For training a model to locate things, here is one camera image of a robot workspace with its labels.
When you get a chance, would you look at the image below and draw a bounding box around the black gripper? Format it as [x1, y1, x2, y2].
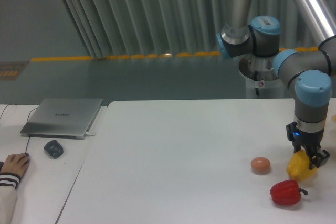
[286, 122, 330, 169]

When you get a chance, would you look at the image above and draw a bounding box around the yellow bell pepper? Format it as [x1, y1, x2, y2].
[286, 150, 318, 182]

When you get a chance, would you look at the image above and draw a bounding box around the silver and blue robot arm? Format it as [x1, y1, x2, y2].
[217, 0, 335, 169]

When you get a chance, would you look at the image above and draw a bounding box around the white striped sleeve forearm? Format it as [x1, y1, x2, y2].
[1, 162, 21, 224]

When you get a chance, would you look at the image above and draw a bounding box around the red bell pepper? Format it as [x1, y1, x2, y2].
[270, 179, 308, 206]

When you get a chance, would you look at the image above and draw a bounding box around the person's hand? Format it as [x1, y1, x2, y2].
[1, 153, 26, 179]

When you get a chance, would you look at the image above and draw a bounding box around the brown egg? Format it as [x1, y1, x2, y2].
[250, 157, 271, 174]

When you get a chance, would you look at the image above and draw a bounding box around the white usb dongle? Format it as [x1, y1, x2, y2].
[86, 132, 96, 137]

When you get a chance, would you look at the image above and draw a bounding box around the white pleated curtain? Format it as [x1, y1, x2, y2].
[49, 0, 336, 59]

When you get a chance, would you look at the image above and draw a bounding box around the silver closed laptop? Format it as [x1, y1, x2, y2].
[20, 98, 103, 139]

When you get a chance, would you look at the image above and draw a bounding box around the small black plastic device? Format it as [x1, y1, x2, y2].
[44, 140, 64, 159]

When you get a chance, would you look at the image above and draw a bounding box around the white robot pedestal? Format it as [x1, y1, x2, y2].
[238, 53, 289, 99]

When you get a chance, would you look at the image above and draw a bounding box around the thin black laptop cable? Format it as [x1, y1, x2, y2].
[0, 103, 39, 125]

